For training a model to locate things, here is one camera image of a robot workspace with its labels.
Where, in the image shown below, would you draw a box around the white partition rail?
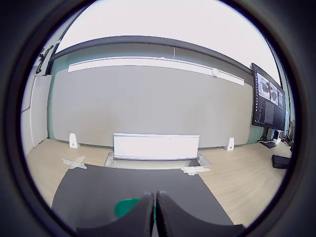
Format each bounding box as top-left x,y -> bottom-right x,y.
68,56 -> 245,86

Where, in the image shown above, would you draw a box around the white tape patch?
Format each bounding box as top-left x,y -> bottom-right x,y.
61,155 -> 87,171
180,165 -> 212,177

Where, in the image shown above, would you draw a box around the dark grey mat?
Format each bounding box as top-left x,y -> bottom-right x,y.
51,164 -> 235,229

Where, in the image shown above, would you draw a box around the silver cable duct box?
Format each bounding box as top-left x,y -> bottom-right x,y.
103,132 -> 212,169

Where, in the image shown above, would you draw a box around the white board panel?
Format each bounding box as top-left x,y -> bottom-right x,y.
33,75 -> 53,147
20,108 -> 35,156

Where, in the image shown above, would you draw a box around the round green lid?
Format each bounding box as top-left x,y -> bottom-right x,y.
114,197 -> 157,224

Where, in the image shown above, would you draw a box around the black computer monitor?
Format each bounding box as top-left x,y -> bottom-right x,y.
251,62 -> 286,132

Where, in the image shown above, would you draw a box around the grey partition panel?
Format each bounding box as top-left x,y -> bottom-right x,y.
50,64 -> 253,149

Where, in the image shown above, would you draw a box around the black monitor stand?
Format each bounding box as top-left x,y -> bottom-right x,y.
258,127 -> 277,149

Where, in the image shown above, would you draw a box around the black keyboard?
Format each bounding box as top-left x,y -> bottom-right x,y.
271,154 -> 291,170

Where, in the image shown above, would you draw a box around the black metal stand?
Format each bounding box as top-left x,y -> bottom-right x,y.
35,41 -> 61,75

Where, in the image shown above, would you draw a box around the small white bracket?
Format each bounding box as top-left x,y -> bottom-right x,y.
225,137 -> 235,152
69,133 -> 79,149

